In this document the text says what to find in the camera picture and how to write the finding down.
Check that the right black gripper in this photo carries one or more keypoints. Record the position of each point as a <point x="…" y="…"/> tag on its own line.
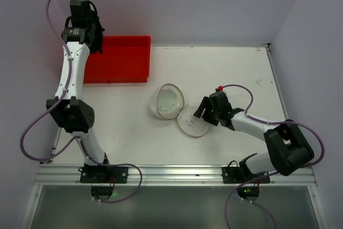
<point x="210" y="111"/>

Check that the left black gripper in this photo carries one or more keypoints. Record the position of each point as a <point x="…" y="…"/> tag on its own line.
<point x="96" y="35"/>

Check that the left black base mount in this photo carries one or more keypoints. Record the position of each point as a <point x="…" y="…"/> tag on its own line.
<point x="103" y="179"/>

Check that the aluminium rail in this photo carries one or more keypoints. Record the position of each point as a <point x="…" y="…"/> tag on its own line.
<point x="174" y="175"/>

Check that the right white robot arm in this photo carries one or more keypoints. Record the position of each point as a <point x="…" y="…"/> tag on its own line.
<point x="287" y="147"/>

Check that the black bra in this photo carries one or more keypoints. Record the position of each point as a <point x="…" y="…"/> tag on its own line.
<point x="95" y="36"/>

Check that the red plastic tray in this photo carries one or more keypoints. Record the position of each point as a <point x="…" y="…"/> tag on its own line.
<point x="124" y="59"/>

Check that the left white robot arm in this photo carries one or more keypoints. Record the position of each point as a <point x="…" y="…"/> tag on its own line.
<point x="68" y="109"/>

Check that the white round laundry bag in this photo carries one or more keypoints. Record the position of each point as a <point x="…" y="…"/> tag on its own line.
<point x="183" y="114"/>

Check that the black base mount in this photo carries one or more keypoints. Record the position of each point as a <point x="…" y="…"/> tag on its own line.
<point x="103" y="179"/>
<point x="234" y="173"/>

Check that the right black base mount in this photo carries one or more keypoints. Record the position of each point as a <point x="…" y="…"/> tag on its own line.
<point x="234" y="173"/>

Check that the white bra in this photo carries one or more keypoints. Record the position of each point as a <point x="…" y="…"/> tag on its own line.
<point x="167" y="101"/>

